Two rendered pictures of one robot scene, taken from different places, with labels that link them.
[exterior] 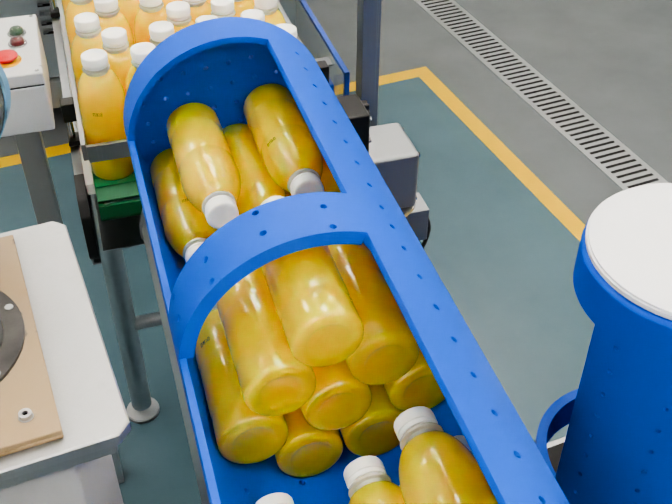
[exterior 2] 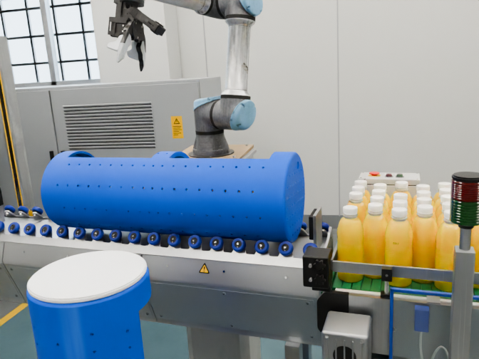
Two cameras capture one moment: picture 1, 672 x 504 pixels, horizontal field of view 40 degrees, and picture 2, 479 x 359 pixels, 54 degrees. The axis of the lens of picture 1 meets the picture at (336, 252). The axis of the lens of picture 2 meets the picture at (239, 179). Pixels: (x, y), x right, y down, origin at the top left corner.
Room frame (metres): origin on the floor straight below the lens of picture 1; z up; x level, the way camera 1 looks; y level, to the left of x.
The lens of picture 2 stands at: (1.83, -1.07, 1.49)
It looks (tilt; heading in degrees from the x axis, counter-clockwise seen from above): 13 degrees down; 127
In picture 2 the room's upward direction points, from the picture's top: 3 degrees counter-clockwise
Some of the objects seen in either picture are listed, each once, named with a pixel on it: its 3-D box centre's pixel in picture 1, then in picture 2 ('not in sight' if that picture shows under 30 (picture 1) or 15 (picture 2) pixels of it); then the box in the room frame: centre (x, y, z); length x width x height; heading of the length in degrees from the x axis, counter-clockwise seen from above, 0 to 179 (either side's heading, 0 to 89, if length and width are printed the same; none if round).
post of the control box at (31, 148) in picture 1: (75, 323); not in sight; (1.29, 0.51, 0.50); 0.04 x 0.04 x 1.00; 17
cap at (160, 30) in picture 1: (161, 31); (378, 193); (1.34, 0.28, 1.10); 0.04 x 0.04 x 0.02
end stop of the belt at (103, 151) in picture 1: (214, 134); (341, 238); (1.25, 0.20, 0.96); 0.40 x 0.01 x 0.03; 107
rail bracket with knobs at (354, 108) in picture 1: (340, 133); (318, 268); (1.28, -0.01, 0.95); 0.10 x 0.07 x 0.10; 107
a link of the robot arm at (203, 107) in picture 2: not in sight; (209, 112); (0.60, 0.38, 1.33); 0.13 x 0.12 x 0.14; 177
